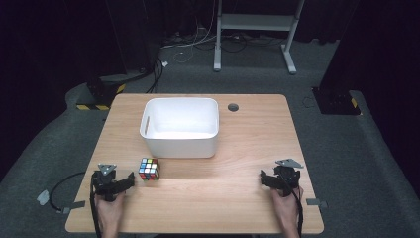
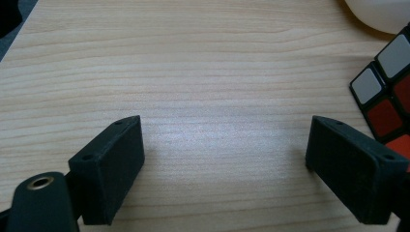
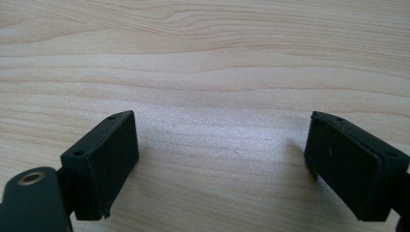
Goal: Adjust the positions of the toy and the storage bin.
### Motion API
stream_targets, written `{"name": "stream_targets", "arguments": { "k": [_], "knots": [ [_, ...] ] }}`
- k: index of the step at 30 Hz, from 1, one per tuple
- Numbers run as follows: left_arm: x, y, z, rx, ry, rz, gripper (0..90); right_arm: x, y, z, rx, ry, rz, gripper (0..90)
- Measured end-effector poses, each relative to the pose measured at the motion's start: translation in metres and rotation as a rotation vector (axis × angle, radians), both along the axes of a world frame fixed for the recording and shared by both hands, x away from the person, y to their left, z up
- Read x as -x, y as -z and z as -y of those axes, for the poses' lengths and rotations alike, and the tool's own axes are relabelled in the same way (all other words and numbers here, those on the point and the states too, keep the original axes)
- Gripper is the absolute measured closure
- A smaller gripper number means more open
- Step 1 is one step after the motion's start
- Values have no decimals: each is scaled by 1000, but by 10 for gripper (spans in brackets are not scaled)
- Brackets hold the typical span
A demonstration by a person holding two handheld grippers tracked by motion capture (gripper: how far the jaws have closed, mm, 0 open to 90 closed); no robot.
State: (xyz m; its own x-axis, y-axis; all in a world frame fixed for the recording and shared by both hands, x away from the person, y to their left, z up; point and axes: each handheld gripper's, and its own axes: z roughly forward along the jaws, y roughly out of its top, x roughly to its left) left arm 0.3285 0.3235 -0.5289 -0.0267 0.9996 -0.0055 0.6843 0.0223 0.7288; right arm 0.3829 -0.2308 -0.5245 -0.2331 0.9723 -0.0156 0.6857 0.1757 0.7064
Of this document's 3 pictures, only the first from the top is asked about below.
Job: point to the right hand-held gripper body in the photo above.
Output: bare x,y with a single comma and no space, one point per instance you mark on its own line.
286,177

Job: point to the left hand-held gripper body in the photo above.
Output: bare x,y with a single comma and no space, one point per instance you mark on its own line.
106,185

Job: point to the multicoloured puzzle cube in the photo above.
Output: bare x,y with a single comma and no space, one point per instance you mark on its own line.
149,169

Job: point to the white plastic bin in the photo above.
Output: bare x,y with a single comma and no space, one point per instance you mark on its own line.
180,127

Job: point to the person's left hand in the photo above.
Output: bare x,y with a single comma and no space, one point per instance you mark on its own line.
110,211

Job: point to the person's right hand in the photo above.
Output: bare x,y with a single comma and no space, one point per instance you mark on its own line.
286,210

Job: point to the grey tape strip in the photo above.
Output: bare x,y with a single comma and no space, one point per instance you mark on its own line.
316,202
72,206

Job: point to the small white plastic tag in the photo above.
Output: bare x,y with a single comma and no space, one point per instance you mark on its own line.
43,197

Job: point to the black yellow striped stand base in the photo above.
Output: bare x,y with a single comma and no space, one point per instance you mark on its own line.
99,95

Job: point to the black stand base yellow mark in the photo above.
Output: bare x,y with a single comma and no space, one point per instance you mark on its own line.
336,100

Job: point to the white metal stand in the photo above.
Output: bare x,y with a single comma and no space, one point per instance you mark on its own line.
254,22

